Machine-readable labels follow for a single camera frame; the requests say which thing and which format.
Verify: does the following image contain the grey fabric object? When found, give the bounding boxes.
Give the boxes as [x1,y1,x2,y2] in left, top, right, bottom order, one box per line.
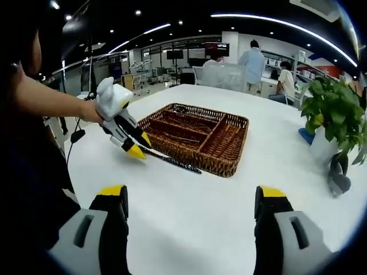
[327,153,352,198]

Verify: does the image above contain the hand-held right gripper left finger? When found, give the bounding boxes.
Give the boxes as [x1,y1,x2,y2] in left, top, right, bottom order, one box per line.
[46,184,130,275]

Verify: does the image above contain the black television on stand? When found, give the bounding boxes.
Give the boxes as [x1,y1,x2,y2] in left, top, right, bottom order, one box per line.
[166,49,185,84]

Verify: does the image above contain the ceiling air conditioner vent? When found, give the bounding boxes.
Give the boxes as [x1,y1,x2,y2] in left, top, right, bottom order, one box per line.
[289,0,342,22]

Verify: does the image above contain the green potted plant white pot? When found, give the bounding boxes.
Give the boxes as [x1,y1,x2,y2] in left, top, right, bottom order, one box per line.
[299,77,367,168]

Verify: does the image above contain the shelf of white storage boxes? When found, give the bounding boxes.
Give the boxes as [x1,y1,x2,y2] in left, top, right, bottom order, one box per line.
[262,50,316,84]

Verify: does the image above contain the small wooden cabinet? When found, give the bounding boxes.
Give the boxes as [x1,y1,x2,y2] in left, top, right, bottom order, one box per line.
[121,73,135,92]

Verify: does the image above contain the operator person dark clothes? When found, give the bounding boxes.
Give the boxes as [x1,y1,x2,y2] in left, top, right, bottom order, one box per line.
[0,85,81,258]

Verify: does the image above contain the black cable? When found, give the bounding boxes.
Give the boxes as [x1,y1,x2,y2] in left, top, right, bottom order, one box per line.
[66,116,83,166]

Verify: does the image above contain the dark wall screen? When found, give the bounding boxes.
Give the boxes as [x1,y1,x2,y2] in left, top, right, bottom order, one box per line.
[205,42,231,57]

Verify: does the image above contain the silver table knife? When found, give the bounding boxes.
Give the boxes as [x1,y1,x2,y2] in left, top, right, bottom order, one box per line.
[139,145,202,175]

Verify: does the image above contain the curved ceiling light strip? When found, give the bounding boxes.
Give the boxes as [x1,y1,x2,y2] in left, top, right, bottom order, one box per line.
[210,13,359,68]

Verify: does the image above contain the blue object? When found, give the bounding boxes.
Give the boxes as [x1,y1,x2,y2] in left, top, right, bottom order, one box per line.
[298,127,317,146]

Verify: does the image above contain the white mesh office chair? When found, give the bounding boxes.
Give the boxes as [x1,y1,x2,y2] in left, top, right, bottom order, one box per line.
[192,62,248,93]
[285,81,312,110]

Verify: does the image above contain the person's left hand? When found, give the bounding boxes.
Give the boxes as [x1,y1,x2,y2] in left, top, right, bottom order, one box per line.
[81,100,106,126]

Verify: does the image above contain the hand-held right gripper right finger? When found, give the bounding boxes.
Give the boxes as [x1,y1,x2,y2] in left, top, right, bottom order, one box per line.
[253,184,335,275]

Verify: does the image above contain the brown wicker storage basket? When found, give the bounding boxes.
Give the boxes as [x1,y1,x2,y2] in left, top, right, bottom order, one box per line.
[136,103,249,178]

